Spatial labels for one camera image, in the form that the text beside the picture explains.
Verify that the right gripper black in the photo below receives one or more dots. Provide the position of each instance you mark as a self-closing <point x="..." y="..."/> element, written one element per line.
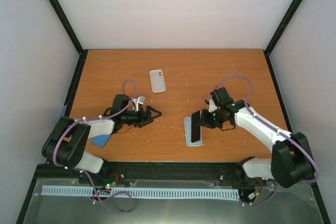
<point x="205" y="121"/>

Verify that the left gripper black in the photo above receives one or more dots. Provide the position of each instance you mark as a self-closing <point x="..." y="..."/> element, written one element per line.
<point x="148" y="117"/>

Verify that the black smartphone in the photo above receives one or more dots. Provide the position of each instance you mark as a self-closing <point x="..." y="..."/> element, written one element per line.
<point x="196" y="127"/>

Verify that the light blue phone case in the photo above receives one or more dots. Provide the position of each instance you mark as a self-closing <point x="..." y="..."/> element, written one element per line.
<point x="188" y="133"/>

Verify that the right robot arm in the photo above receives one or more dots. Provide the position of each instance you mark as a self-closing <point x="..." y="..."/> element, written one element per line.
<point x="290" y="162"/>

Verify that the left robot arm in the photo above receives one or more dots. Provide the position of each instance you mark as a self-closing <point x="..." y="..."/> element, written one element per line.
<point x="66" y="144"/>

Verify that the white phone case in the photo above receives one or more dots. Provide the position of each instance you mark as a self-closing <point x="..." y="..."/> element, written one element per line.
<point x="157" y="81"/>

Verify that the green led circuit board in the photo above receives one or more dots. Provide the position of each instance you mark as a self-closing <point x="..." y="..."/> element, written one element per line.
<point x="110" y="185"/>

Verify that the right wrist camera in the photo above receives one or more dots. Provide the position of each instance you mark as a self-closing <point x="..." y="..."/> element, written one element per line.
<point x="211" y="105"/>

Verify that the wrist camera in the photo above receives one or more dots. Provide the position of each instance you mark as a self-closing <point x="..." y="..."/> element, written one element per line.
<point x="138" y="103"/>
<point x="211" y="105"/>

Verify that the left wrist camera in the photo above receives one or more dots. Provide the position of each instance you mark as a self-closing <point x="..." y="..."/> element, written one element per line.
<point x="138" y="103"/>

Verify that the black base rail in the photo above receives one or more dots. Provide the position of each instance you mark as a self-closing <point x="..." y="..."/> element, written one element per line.
<point x="237" y="175"/>

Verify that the light blue cable duct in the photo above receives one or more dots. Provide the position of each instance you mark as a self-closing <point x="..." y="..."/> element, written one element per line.
<point x="142" y="193"/>

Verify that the black left frame post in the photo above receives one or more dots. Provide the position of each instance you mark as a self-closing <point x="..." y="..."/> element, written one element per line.
<point x="67" y="26"/>

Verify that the black frame post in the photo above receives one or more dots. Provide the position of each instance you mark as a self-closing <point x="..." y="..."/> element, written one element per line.
<point x="67" y="26"/>
<point x="289" y="14"/>

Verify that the black right frame post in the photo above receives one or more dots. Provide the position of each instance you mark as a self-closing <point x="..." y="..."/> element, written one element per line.
<point x="289" y="14"/>

